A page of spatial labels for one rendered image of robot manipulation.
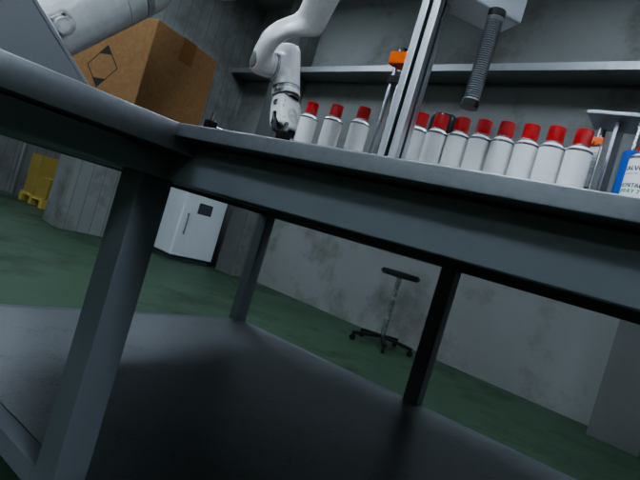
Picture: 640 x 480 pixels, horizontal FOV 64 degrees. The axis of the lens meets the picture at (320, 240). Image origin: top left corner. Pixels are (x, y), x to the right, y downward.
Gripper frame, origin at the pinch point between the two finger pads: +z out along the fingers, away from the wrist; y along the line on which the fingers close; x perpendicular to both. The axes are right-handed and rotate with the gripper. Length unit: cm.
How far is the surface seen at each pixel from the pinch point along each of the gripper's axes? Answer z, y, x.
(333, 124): -2.2, -2.0, -18.2
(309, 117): -6.2, -2.0, -10.0
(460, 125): 6, -1, -52
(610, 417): 101, 270, -45
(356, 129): 1.2, -2.7, -25.7
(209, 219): -83, 292, 345
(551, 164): 20, -2, -71
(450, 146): 11, -2, -50
